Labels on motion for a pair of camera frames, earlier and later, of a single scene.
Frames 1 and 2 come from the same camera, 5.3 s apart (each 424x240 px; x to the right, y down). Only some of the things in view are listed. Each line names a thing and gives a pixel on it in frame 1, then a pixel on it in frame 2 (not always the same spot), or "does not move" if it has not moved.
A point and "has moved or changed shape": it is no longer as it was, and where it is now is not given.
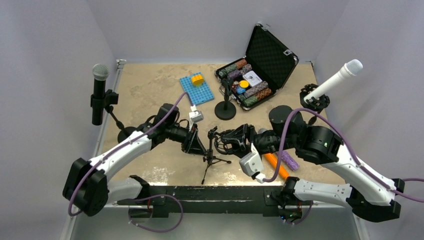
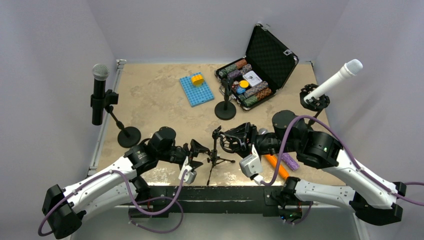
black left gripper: [191, 143] -> [195, 148]
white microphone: [350, 68] does not move
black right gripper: [239, 135] does not move
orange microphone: [272, 159] does not move
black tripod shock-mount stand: [212, 134] has moved or changed shape
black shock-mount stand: [316, 104] does not move
